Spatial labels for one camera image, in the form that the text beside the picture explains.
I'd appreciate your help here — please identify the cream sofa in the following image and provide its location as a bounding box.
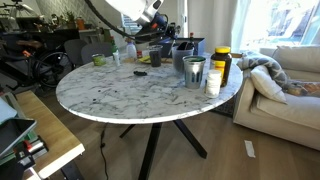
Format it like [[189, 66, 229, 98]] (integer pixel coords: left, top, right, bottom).
[[233, 45, 320, 150]]

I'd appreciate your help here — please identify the white supplement bottle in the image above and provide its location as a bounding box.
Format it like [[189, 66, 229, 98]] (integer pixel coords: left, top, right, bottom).
[[205, 69, 221, 98]]

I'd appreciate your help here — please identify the navy blue open box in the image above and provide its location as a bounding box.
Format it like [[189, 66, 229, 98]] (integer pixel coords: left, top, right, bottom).
[[159, 38, 206, 57]]

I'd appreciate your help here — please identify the bicycle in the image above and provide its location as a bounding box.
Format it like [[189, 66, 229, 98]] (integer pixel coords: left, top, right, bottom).
[[0, 32, 75, 90]]

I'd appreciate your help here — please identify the dark smoky plastic cup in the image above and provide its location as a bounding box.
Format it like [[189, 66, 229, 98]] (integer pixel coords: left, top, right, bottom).
[[148, 45, 162, 67]]

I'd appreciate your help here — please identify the round marble table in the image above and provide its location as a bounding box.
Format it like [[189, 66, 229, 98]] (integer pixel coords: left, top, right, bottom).
[[56, 62, 243, 180]]

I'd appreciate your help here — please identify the amber vitamin bottle yellow lid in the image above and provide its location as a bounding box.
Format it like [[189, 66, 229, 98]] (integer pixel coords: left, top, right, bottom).
[[211, 46, 232, 87]]

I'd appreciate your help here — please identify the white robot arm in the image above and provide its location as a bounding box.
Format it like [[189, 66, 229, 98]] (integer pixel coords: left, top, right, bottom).
[[84, 0, 180, 43]]

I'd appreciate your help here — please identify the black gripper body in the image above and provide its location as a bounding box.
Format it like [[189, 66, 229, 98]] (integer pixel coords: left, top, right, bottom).
[[135, 13, 177, 43]]

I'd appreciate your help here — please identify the small white-capped bottle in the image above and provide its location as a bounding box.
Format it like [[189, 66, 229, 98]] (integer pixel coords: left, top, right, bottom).
[[113, 50, 121, 66]]

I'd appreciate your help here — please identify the patterned grey cushion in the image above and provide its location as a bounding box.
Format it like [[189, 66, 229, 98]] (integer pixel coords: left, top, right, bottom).
[[237, 51, 289, 89]]

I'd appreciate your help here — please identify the metal spoon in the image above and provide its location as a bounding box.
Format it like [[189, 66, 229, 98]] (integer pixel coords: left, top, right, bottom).
[[168, 39, 176, 56]]

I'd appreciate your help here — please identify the white curtain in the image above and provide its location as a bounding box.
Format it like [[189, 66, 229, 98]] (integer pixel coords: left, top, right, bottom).
[[188, 0, 252, 52]]

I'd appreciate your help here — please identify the wooden side table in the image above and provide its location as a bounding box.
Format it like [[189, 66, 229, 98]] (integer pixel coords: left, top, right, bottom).
[[16, 91, 85, 180]]

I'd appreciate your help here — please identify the yellow plate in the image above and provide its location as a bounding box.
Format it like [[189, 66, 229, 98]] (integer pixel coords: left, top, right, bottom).
[[138, 56, 151, 64]]

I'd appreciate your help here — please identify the green tin can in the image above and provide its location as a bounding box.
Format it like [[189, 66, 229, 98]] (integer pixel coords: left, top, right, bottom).
[[92, 54, 106, 66]]

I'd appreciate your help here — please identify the green glass bottle red cap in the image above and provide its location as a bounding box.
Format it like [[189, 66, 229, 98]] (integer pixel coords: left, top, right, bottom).
[[110, 36, 118, 60]]

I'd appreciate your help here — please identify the small black object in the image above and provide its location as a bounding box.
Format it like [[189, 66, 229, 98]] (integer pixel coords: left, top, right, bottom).
[[133, 71, 147, 76]]

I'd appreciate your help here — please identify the white cushion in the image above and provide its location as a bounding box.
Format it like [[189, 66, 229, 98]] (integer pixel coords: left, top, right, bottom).
[[250, 65, 287, 103]]

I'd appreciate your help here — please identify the grey chair foreground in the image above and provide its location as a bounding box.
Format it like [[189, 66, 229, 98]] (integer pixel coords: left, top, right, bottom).
[[81, 42, 113, 64]]

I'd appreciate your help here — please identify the green patterned tumbler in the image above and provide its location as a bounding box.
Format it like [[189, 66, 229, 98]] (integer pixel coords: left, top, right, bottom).
[[183, 56, 206, 89]]

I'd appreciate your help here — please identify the dark grey chair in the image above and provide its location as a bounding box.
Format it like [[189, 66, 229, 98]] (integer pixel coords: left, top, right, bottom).
[[64, 39, 87, 66]]

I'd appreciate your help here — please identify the large translucent plastic cup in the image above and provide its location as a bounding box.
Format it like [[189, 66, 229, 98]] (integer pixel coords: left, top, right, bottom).
[[172, 42, 194, 74]]

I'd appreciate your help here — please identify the white plastic bottle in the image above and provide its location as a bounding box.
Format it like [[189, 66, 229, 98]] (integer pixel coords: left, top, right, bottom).
[[126, 42, 137, 60]]

